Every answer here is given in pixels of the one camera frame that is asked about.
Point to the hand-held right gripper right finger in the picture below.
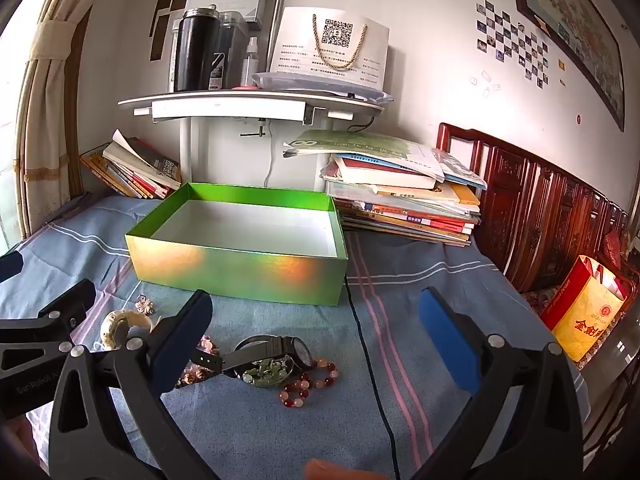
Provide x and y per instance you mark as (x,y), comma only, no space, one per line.
(450,345)

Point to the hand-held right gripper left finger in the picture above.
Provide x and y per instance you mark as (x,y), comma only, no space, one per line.
(185,345)

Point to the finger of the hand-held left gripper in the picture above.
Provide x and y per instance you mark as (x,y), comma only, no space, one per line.
(70,305)
(10,266)

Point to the white bangle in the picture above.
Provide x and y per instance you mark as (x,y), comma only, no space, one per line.
(112,322)

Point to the black wristwatch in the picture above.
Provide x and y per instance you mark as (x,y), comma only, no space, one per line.
(250,355)

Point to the shiny green cardboard box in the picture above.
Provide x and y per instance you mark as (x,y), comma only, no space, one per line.
(240,270)

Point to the pearl flower brooch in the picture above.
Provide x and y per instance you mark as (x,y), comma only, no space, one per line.
(145,305)

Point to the red and yellow gift bag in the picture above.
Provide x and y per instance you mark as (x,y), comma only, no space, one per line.
(585,320)

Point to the blue striped bedsheet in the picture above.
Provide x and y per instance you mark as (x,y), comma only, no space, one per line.
(300,435)

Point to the small stack of books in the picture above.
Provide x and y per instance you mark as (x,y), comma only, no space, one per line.
(135,170)

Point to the large stack of books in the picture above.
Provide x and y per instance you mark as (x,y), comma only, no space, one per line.
(400,200)

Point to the carved red wooden bench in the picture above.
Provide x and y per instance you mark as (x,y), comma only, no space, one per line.
(540,200)

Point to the beige curtain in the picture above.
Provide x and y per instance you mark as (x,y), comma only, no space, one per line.
(45,85)

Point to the red embroidered cushion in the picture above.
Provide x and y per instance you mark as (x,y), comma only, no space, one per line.
(611,245)

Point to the black thermos bottle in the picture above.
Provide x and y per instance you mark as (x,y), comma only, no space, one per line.
(195,50)

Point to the clear spray bottle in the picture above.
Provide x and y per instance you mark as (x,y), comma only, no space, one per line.
(250,67)

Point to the clear plastic document bag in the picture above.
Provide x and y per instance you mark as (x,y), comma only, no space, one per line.
(310,85)

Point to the dark grey container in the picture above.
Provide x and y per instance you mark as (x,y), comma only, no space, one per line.
(231,45)

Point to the white paper bag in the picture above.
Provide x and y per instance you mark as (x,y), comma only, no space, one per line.
(300,55)

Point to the brown wall decal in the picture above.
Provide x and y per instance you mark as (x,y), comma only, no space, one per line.
(156,30)

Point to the grid of small wall photos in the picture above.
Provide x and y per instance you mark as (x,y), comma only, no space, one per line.
(502,19)

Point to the framed wall picture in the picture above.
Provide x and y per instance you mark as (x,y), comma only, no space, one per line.
(575,15)

